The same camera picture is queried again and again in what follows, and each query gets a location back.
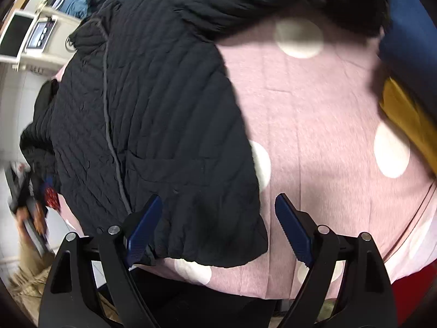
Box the navy blue cloth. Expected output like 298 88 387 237
377 0 437 91

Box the black fuzzy cloth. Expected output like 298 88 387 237
317 0 391 38

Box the black quilted jacket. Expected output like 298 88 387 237
19 0 337 269

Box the pink polka-dot blanket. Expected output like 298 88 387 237
55 0 437 301

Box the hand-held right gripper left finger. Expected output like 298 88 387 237
38 194 163 328

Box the red cloth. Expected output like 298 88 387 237
389 273 435 328

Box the person's left hand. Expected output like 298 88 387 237
16 207 48 237

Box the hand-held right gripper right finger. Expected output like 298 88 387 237
275 193 398 328

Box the yellow cloth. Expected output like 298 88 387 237
379 77 437 180

